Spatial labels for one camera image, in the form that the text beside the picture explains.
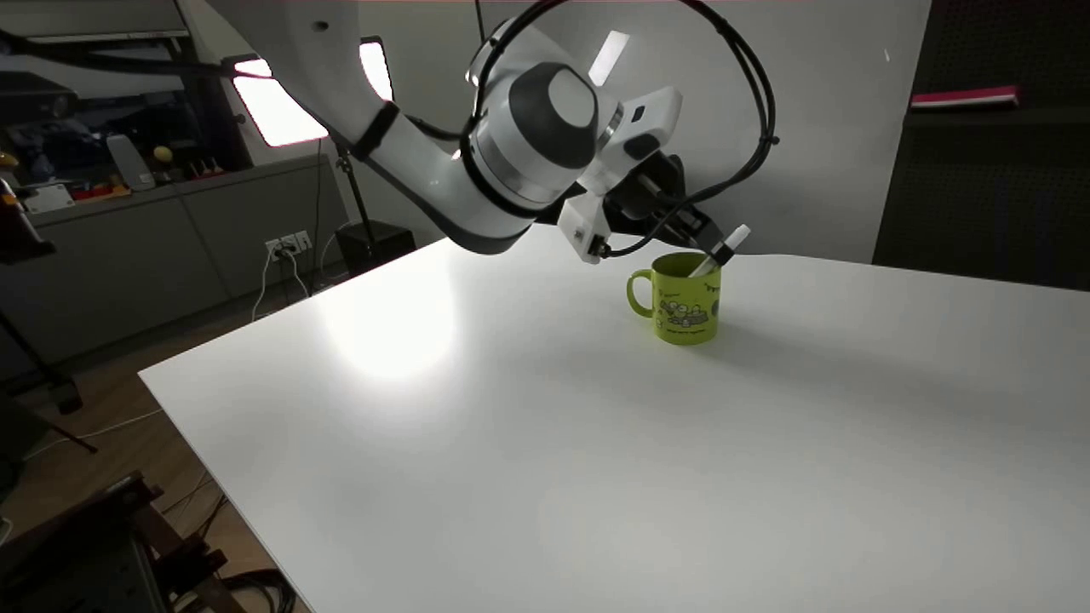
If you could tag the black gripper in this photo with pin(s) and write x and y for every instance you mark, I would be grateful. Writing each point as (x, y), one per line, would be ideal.
(646, 195)

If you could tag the yellow green mug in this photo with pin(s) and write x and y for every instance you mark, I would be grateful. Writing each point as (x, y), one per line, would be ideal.
(675, 297)

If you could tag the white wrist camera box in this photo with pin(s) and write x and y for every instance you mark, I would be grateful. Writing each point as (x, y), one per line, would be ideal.
(635, 130)

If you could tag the black chair frame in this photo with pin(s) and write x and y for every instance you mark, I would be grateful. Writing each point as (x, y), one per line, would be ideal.
(118, 554)

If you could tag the dark shelf with pink book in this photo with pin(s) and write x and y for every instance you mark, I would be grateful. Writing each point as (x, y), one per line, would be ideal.
(1001, 190)

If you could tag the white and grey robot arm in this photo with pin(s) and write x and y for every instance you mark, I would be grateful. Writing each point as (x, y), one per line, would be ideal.
(535, 130)

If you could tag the grey cabinet counter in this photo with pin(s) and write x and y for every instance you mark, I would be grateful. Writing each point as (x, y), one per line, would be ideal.
(159, 257)

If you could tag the white wall power outlet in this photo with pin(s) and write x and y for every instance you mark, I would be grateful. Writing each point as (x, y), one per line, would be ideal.
(288, 243)

